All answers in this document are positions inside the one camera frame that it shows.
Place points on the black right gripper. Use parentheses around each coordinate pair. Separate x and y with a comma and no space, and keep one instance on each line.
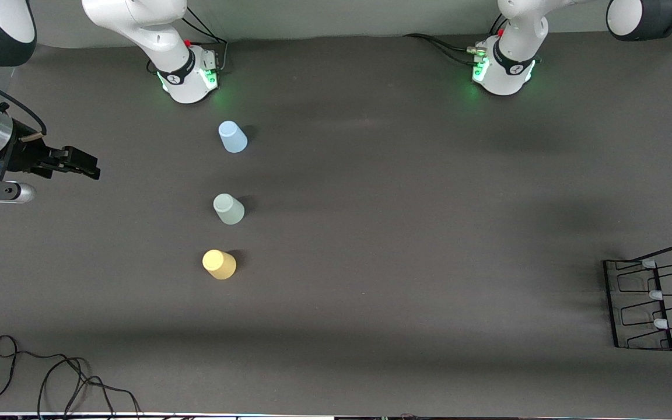
(23,155)

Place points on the pale green plastic cup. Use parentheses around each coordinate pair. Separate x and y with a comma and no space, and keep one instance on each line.
(228,209)

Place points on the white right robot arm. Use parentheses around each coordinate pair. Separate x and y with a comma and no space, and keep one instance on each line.
(137,23)

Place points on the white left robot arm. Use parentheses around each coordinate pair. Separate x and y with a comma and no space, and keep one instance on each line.
(508,64)

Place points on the light blue plastic cup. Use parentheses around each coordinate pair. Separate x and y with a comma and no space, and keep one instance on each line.
(233,137)

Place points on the yellow plastic cup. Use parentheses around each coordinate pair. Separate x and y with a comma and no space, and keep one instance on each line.
(219,264)

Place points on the dark grey table mat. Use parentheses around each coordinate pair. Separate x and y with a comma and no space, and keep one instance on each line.
(400,175)

